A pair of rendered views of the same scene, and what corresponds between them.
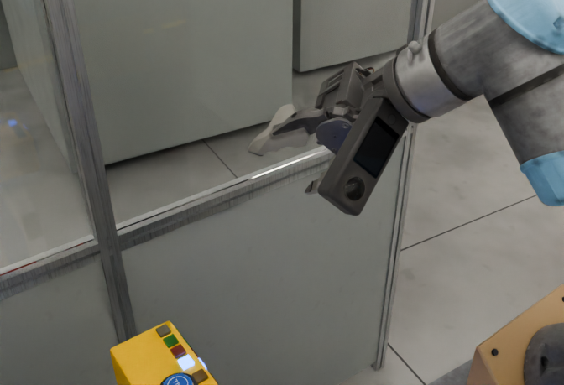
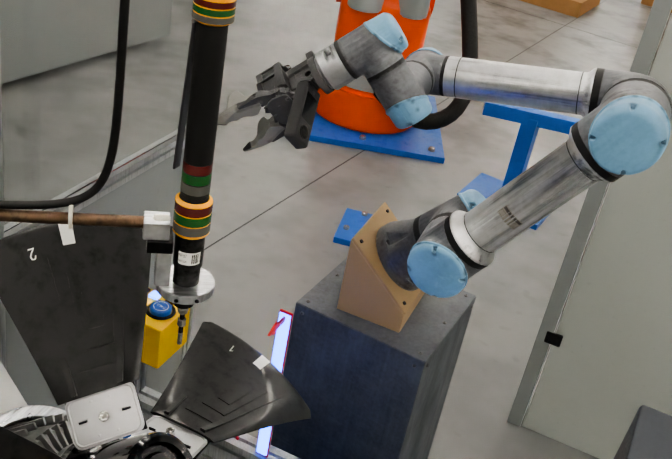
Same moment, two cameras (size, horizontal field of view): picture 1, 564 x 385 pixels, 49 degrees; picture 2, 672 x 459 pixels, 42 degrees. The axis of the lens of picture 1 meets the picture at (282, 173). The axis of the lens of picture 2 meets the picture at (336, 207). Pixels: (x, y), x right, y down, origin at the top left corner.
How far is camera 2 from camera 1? 0.98 m
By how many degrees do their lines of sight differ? 31
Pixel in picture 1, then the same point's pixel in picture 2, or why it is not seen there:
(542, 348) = (385, 235)
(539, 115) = (396, 82)
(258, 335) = not seen: hidden behind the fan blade
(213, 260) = not seen: hidden behind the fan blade
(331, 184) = (294, 130)
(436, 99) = (342, 79)
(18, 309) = not seen: outside the picture
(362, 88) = (288, 77)
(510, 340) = (367, 235)
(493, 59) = (372, 56)
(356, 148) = (302, 109)
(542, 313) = (378, 219)
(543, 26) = (395, 40)
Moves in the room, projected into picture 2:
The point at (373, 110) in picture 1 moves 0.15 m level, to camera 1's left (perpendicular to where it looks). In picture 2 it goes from (306, 88) to (226, 92)
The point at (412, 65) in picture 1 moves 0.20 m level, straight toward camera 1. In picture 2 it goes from (328, 61) to (365, 109)
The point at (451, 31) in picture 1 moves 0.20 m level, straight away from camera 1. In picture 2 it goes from (349, 43) to (322, 6)
